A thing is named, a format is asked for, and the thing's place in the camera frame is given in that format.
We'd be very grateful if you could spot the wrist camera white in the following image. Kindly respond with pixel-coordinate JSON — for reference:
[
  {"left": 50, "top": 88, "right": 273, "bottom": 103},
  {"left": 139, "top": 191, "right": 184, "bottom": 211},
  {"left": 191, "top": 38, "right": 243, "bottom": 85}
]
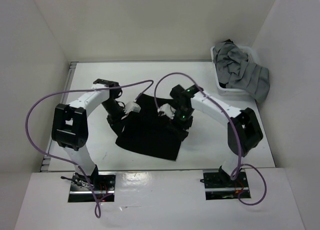
[
  {"left": 124, "top": 101, "right": 141, "bottom": 114},
  {"left": 157, "top": 103, "right": 176, "bottom": 120}
]

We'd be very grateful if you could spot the black skirt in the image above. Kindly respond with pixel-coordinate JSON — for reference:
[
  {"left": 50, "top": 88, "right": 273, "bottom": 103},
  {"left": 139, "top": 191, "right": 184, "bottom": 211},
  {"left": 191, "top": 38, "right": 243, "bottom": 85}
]
[{"left": 115, "top": 94, "right": 188, "bottom": 161}]

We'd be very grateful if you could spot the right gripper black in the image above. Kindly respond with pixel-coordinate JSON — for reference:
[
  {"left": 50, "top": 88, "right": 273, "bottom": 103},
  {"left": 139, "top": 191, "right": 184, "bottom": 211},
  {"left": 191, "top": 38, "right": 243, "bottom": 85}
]
[{"left": 166, "top": 106, "right": 195, "bottom": 141}]

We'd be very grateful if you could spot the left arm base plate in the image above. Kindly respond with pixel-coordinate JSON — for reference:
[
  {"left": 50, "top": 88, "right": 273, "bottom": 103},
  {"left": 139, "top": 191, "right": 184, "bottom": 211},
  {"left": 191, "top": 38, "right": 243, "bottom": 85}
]
[{"left": 60, "top": 172, "right": 116, "bottom": 203}]

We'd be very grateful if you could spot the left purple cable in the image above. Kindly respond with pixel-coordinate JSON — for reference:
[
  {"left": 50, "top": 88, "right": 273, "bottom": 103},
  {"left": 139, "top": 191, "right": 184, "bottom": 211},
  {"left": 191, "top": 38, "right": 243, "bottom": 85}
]
[{"left": 24, "top": 79, "right": 155, "bottom": 219}]

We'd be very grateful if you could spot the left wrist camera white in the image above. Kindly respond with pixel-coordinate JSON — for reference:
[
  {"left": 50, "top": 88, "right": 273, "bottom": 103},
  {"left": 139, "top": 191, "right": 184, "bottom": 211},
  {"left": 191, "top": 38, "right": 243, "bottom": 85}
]
[{"left": 124, "top": 101, "right": 141, "bottom": 114}]

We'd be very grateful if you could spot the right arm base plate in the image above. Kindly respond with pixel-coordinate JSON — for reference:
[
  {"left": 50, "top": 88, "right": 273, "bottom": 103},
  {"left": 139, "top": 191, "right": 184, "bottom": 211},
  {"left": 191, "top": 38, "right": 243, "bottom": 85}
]
[{"left": 200, "top": 169, "right": 251, "bottom": 200}]

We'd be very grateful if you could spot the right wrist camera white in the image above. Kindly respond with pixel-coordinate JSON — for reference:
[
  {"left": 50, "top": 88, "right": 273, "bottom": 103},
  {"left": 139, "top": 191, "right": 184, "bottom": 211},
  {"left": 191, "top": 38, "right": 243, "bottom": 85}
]
[{"left": 157, "top": 103, "right": 176, "bottom": 120}]

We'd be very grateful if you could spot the white plastic basket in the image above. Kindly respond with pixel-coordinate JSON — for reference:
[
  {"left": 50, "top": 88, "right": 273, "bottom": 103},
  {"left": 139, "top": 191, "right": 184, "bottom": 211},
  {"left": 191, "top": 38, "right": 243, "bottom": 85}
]
[{"left": 210, "top": 45, "right": 261, "bottom": 96}]

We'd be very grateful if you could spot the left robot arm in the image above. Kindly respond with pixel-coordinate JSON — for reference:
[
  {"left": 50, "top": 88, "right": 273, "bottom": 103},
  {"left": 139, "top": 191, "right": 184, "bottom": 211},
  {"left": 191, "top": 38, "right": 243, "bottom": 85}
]
[{"left": 51, "top": 79, "right": 126, "bottom": 190}]

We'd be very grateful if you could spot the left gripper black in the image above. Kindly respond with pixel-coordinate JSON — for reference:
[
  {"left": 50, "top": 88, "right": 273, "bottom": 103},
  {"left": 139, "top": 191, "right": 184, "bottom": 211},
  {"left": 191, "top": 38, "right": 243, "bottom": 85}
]
[{"left": 101, "top": 98, "right": 131, "bottom": 137}]

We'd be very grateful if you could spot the grey skirt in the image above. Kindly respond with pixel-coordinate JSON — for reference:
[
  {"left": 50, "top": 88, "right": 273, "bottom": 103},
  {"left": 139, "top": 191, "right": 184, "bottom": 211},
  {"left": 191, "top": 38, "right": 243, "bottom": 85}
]
[{"left": 213, "top": 40, "right": 270, "bottom": 103}]

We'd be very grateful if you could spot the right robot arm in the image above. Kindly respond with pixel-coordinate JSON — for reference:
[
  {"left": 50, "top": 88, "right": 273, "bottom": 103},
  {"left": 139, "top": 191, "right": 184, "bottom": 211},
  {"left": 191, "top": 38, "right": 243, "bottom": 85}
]
[{"left": 170, "top": 85, "right": 263, "bottom": 187}]

